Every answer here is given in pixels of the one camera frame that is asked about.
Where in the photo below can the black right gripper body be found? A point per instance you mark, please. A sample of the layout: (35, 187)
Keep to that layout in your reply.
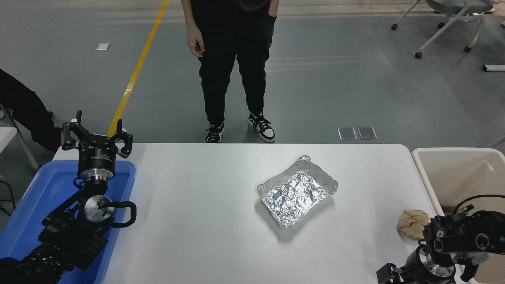
(414, 272)

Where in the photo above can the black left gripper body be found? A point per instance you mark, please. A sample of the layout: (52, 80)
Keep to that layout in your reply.
(97, 156)

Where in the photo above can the foil tray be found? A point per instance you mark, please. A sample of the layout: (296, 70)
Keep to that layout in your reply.
(296, 193)

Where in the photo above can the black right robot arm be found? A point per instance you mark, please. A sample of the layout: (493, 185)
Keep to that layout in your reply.
(465, 236)

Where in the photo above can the silver floor plate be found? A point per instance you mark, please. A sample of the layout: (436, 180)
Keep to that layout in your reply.
(347, 133)
(367, 132)

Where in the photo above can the person's right hand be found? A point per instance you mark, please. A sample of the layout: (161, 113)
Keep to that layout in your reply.
(195, 43)

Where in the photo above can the seated person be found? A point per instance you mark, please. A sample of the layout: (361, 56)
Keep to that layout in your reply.
(23, 110)

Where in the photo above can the grey metal chair leg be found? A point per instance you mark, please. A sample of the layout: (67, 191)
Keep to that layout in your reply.
(19, 142)

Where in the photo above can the blue plastic tray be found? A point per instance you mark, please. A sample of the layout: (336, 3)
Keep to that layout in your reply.
(39, 189)

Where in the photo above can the large pale bin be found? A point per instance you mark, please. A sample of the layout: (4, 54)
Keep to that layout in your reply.
(457, 173)

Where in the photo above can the standing person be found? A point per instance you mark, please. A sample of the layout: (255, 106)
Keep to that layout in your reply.
(229, 59)

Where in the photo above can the grey floor bar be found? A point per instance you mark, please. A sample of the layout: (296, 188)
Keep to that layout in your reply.
(494, 68)

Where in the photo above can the grey wheeled office chair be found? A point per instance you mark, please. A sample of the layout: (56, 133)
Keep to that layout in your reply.
(453, 15)

